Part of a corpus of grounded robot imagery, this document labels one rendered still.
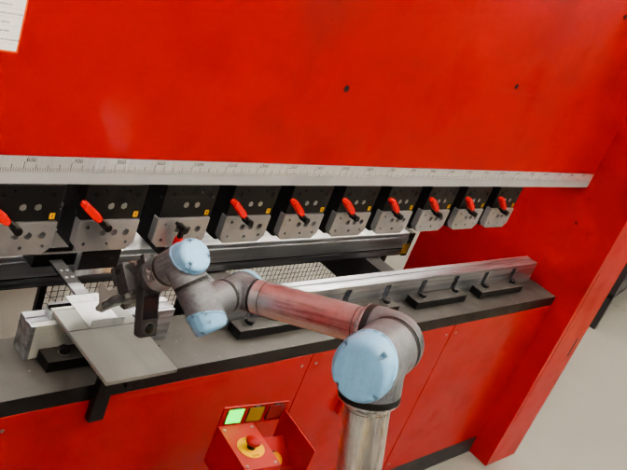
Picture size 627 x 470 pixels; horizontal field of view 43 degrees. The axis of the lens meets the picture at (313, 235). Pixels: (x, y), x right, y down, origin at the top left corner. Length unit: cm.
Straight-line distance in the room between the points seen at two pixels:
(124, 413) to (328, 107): 92
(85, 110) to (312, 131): 64
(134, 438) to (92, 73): 98
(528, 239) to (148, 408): 202
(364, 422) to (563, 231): 216
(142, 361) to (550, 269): 213
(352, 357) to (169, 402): 83
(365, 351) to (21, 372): 86
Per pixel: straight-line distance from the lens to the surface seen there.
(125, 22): 163
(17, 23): 154
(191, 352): 214
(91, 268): 192
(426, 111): 235
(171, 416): 219
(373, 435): 150
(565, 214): 350
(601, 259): 344
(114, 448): 215
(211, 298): 163
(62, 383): 193
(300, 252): 273
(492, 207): 291
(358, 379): 142
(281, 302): 165
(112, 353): 184
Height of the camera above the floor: 207
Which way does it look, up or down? 23 degrees down
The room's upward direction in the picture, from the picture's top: 22 degrees clockwise
